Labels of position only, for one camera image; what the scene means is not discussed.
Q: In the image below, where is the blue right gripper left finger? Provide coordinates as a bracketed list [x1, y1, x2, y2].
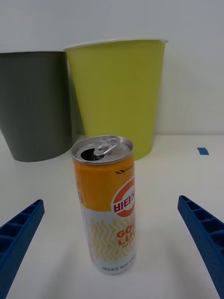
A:
[0, 199, 45, 299]

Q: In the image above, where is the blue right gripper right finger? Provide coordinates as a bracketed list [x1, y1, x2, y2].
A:
[177, 195, 224, 299]

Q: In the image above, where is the orange and white drink can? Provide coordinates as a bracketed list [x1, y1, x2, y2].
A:
[70, 135, 136, 276]

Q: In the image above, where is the grey plastic waste bin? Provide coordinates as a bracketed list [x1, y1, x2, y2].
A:
[0, 51, 73, 163]

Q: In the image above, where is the yellow-green plastic waste bin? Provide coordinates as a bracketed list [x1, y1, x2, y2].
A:
[63, 38, 168, 162]

